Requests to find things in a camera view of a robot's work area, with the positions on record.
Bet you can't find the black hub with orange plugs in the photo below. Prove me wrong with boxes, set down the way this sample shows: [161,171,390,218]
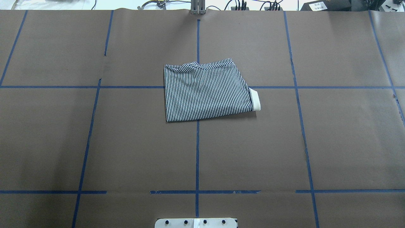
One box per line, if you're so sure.
[230,0,249,11]

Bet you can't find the blue tape grid line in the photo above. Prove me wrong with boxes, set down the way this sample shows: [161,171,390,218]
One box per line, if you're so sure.
[71,10,114,228]

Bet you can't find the black box with white label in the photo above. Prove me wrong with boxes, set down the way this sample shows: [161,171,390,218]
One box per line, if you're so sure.
[299,0,352,11]

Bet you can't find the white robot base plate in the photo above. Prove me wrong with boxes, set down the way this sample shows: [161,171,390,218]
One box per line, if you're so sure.
[154,218,238,228]

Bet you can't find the aluminium frame post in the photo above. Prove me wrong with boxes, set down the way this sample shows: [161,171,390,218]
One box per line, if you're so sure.
[190,0,206,15]

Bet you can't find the navy white striped polo shirt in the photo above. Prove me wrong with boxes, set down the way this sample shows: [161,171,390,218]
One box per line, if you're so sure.
[164,58,261,122]

